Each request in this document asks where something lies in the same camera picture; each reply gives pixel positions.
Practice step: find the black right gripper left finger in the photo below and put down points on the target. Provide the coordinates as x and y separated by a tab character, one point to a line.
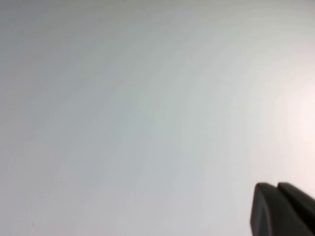
268	216

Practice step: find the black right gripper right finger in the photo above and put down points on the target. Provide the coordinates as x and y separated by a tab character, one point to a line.
300	211

